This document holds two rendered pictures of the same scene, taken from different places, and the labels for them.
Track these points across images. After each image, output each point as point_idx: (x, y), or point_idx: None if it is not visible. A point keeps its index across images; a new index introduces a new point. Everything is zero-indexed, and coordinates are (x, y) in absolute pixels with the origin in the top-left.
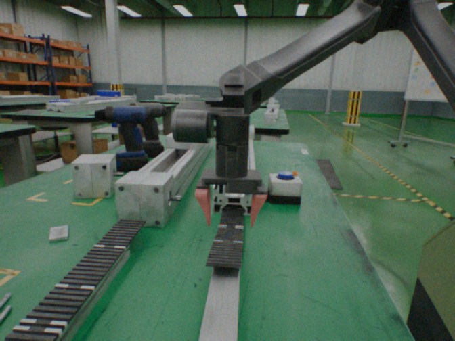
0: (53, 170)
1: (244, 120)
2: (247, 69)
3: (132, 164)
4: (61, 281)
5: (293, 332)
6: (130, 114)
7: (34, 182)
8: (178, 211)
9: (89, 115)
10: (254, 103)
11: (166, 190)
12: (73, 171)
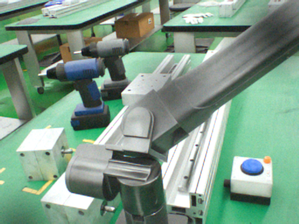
0: (21, 126)
1: (149, 188)
2: (160, 100)
3: (91, 121)
4: None
5: None
6: (81, 71)
7: (1, 149)
8: (120, 211)
9: (42, 75)
10: (178, 135)
11: (96, 206)
12: (20, 158)
